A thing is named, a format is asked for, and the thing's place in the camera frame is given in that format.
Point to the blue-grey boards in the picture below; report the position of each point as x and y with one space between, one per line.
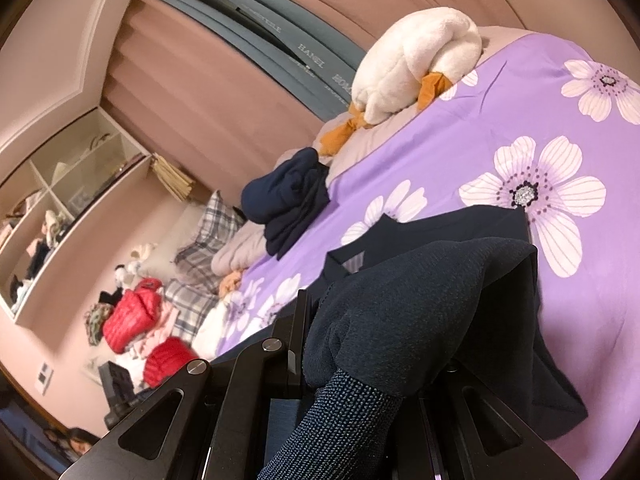
280 40

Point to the red puffer jacket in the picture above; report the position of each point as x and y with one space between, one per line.
132 317
170 360

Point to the folded navy clothes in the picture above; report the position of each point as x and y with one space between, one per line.
285 195

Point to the multicoloured clothes pile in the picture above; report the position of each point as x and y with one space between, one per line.
97 322

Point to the assorted folded clothes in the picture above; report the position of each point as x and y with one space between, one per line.
40 255

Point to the plaid pillow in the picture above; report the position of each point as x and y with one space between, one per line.
210 230

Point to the white wall switch panel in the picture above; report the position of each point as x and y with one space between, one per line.
44 377

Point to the purple floral bed sheet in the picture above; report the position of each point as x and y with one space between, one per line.
450 125

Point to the dark navy knit sweater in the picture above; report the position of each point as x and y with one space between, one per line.
400 310

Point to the orange cloth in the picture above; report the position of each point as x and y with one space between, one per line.
231 282

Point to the white goose plush toy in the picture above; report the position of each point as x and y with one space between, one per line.
415 60

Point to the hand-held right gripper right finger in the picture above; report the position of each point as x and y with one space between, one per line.
495 412

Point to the pale pink folded garment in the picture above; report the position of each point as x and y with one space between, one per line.
237 250

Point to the small white plush toy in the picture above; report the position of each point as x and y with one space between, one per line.
135 260

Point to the white shelf cabinet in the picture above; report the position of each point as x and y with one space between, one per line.
90 220

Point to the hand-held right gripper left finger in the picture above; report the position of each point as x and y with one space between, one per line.
245 410

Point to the white cloth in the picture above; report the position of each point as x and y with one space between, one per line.
215 327

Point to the plaid blanket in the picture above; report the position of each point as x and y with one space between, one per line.
192 305

